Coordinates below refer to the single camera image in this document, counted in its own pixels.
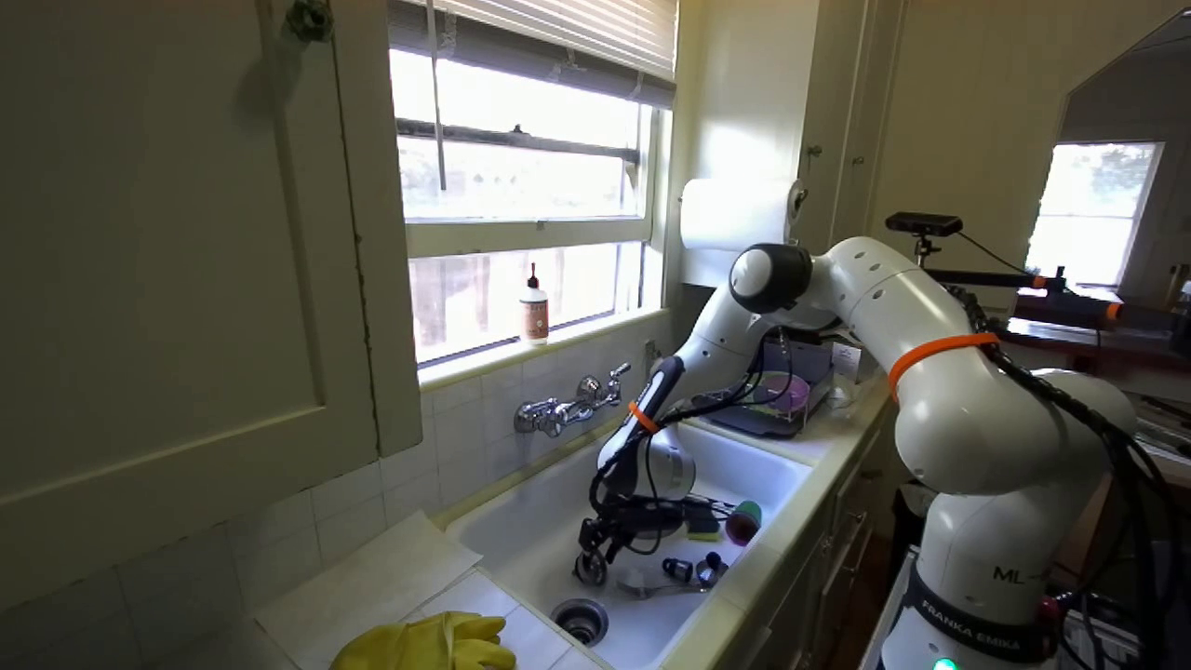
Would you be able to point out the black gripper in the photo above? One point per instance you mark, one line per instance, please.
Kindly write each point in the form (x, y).
(623, 521)

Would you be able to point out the metal sink stopper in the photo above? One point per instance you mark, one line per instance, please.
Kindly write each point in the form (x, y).
(590, 570)

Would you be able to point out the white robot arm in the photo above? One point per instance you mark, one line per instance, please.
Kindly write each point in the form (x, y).
(1010, 457)

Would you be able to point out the small black object in sink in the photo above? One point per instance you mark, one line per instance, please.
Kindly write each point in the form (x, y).
(697, 570)

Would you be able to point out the white ceramic sink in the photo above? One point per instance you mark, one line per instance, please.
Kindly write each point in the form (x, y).
(691, 598)

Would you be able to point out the dark sponge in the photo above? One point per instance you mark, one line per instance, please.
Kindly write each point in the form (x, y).
(702, 519)

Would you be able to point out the green pink scrubber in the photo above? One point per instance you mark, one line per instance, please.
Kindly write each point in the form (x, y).
(743, 521)

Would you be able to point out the soap pump bottle on sill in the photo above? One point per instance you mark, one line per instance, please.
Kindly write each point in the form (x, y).
(535, 304)

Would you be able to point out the dish drying rack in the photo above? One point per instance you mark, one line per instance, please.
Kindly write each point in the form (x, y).
(794, 382)

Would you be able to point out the window with blinds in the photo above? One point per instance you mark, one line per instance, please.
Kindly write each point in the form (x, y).
(531, 133)

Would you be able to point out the cream cabinet door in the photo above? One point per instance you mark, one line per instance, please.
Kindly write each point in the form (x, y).
(204, 271)

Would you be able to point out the background window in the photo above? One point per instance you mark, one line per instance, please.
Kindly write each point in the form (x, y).
(1092, 209)

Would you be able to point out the silver kettle black handle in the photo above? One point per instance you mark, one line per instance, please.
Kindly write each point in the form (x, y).
(669, 467)

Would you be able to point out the chrome wall faucet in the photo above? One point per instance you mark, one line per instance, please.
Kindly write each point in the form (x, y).
(587, 402)

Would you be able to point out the black camera on stand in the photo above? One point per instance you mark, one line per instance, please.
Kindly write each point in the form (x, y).
(925, 224)

